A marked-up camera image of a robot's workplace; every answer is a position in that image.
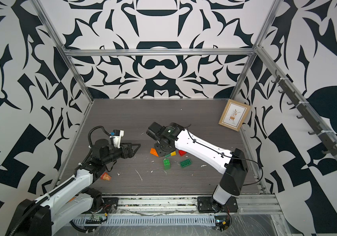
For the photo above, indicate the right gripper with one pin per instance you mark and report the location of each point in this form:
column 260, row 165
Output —
column 159, row 153

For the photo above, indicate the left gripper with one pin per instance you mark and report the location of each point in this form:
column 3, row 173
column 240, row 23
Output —
column 130, row 153

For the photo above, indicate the light green square lego brick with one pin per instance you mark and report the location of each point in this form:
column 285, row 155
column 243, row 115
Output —
column 167, row 164

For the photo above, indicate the dark green upturned lego brick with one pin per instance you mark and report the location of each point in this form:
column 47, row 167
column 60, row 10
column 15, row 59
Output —
column 185, row 163

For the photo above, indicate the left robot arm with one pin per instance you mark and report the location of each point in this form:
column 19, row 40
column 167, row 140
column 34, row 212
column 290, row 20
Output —
column 47, row 214

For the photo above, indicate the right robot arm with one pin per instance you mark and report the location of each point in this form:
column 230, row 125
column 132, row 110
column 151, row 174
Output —
column 233, row 165

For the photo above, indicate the orange long lego brick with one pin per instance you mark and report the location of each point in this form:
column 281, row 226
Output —
column 154, row 152

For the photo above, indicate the red square lego brick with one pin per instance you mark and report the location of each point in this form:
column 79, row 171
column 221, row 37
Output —
column 181, row 152

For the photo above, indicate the small ice cream toy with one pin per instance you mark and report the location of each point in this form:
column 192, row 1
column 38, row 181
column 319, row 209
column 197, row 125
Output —
column 105, row 176

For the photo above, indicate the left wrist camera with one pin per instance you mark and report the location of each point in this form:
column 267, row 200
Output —
column 115, row 137

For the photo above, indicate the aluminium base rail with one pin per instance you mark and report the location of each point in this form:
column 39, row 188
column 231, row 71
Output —
column 189, row 204

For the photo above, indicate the wooden picture frame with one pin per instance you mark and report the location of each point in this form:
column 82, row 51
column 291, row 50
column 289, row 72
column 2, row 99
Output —
column 234, row 115

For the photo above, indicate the white cable duct strip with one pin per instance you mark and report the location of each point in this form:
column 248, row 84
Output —
column 155, row 220

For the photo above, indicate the wall hook rack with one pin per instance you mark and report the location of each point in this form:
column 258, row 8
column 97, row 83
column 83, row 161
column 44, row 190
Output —
column 308, row 113

